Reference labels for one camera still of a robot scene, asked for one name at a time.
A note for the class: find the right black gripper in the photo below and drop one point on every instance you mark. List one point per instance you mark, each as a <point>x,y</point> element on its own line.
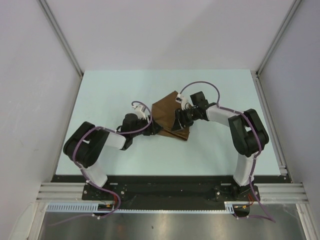
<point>180,121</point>

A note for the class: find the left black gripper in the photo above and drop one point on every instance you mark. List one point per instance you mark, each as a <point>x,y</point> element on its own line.
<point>154,128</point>

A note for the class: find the brown cloth napkin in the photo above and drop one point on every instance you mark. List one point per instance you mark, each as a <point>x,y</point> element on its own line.
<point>163,112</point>

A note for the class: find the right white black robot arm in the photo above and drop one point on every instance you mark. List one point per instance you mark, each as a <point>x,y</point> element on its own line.
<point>248,133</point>

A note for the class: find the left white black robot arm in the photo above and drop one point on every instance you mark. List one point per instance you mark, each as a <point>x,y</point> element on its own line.
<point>87,142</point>

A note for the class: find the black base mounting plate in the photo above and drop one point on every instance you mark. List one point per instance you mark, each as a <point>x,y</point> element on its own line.
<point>170,193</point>

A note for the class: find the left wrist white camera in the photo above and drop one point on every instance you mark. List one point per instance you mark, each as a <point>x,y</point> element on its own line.
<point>139,111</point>

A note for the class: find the wrist white camera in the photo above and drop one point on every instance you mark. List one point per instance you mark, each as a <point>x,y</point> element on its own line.
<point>139,111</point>
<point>183,101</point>

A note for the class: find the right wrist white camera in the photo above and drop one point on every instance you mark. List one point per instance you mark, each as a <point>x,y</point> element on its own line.
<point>183,101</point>

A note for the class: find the white slotted cable duct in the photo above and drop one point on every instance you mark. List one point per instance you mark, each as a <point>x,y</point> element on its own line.
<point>96,208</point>

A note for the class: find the aluminium frame rail front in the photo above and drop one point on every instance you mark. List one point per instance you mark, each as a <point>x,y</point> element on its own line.
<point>270,193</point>

